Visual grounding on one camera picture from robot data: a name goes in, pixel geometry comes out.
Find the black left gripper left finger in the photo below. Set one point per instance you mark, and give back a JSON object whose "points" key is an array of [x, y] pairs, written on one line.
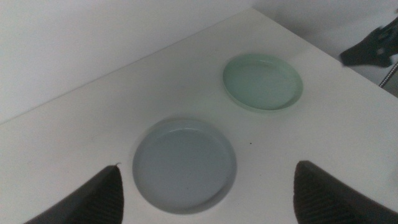
{"points": [[96, 202]]}

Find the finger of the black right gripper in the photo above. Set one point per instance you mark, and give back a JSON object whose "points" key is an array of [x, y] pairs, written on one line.
{"points": [[363, 54]]}

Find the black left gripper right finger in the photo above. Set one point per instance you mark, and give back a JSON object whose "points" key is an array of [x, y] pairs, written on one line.
{"points": [[323, 202]]}

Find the pale blue shallow bowl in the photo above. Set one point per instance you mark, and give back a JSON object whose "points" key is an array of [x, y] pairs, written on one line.
{"points": [[183, 168]]}

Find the pale green shallow bowl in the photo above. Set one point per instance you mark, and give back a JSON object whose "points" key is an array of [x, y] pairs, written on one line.
{"points": [[261, 84]]}

